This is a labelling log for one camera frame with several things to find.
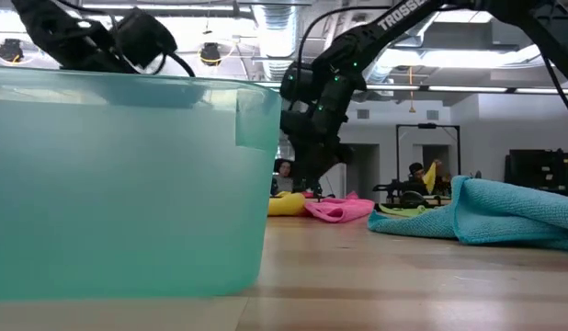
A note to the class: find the ceiling light strip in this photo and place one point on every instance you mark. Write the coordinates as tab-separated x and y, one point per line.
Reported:
468	89

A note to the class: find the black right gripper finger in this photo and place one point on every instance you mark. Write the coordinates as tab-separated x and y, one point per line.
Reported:
302	177
320	177

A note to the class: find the yellow background cloth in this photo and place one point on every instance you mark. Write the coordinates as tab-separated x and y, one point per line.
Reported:
430	177

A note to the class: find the black shelf cabinet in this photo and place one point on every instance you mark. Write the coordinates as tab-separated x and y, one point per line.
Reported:
539	170

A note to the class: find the pink microfiber towel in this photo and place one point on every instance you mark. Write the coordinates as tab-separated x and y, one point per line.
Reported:
341	209

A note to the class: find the person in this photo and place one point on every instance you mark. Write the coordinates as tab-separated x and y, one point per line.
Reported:
417	177
282	179

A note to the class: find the black background robot arm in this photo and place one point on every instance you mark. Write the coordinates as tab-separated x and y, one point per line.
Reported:
396	187

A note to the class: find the silver ribbed ventilation duct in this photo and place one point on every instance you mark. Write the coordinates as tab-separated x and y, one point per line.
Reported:
277	32

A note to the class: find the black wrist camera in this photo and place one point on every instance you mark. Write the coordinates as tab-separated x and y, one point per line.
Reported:
295	125
144	37

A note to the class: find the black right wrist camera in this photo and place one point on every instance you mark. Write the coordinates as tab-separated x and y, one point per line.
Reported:
295	125

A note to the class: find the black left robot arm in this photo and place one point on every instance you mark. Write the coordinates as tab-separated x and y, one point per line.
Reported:
49	23

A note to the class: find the black ceiling fixture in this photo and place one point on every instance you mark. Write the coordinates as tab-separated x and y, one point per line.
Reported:
10	50
210	51

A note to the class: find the blue microfiber towel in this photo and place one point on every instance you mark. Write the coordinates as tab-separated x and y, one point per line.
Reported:
518	216

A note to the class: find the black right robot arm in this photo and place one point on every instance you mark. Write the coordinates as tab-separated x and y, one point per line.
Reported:
357	46

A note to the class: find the yellow microfiber towel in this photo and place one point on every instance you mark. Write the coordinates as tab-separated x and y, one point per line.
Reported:
286	205

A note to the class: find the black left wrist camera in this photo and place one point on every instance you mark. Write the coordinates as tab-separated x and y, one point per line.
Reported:
144	37

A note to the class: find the black metal station frame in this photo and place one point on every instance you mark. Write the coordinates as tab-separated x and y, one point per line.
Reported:
426	125

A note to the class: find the teal translucent plastic bin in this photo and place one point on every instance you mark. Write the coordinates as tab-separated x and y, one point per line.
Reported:
128	193

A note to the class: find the green microfiber towel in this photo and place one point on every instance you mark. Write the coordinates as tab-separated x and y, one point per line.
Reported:
401	210

